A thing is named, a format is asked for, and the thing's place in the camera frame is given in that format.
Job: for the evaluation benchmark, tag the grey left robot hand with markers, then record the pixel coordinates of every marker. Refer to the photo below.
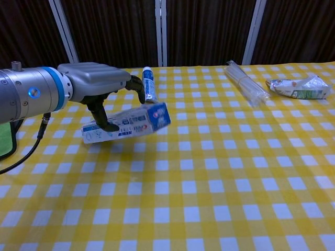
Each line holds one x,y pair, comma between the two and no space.
91,78

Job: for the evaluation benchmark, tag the blue white toothpaste tube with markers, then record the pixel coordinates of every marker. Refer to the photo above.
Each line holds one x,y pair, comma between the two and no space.
149,85

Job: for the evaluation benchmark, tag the blue white toothpaste paper box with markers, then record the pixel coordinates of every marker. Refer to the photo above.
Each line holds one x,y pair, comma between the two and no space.
136,121

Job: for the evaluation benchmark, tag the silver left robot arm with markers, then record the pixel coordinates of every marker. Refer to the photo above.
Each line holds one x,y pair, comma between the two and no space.
28,94

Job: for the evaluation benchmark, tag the green cloth with black edge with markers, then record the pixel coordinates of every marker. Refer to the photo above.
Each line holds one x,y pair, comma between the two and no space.
6,138

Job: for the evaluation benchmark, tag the yellow white checkered tablecloth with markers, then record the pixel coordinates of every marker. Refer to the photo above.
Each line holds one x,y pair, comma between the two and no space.
199,170

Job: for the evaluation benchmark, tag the clear pack of straws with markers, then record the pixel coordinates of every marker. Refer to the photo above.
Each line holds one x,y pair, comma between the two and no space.
246,83

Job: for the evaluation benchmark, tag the crumpled white snack wrapper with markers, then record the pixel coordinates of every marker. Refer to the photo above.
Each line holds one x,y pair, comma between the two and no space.
298,87

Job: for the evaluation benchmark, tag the white screen frame post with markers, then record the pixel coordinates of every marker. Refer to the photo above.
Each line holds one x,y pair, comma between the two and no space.
65,31
161,32
252,31

